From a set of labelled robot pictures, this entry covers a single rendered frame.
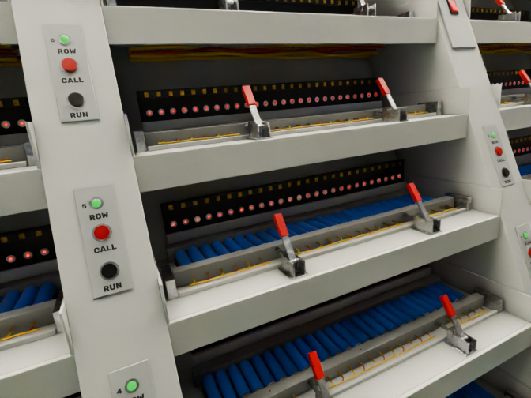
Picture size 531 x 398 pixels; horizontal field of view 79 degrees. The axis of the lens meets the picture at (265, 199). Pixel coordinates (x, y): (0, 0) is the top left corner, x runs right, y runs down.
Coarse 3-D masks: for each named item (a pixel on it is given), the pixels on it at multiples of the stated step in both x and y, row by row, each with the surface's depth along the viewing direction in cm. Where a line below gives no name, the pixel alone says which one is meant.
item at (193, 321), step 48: (384, 192) 72; (432, 192) 72; (480, 192) 62; (384, 240) 54; (432, 240) 53; (480, 240) 59; (240, 288) 43; (288, 288) 43; (336, 288) 46; (192, 336) 38
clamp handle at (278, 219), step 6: (276, 216) 47; (282, 216) 47; (276, 222) 47; (282, 222) 47; (282, 228) 46; (282, 234) 46; (288, 234) 46; (282, 240) 46; (288, 240) 46; (288, 246) 46; (288, 252) 45; (288, 258) 45; (294, 258) 45
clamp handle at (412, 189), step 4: (408, 184) 57; (412, 184) 57; (408, 188) 57; (412, 188) 57; (412, 192) 56; (416, 192) 57; (412, 196) 57; (416, 196) 56; (416, 200) 56; (420, 200) 56; (420, 204) 56; (420, 208) 56; (424, 208) 56; (424, 212) 56; (424, 216) 55; (428, 216) 55
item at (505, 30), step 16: (464, 0) 67; (496, 0) 77; (480, 16) 96; (496, 16) 98; (512, 16) 75; (528, 16) 104; (480, 32) 69; (496, 32) 71; (512, 32) 74; (528, 32) 76; (480, 48) 90; (496, 48) 92; (512, 48) 91; (528, 48) 98
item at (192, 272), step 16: (400, 208) 61; (416, 208) 61; (432, 208) 63; (448, 208) 65; (352, 224) 55; (368, 224) 57; (384, 224) 58; (400, 224) 57; (304, 240) 52; (320, 240) 53; (336, 240) 54; (224, 256) 48; (240, 256) 47; (256, 256) 49; (272, 256) 50; (176, 272) 44; (192, 272) 45; (208, 272) 46; (224, 272) 47
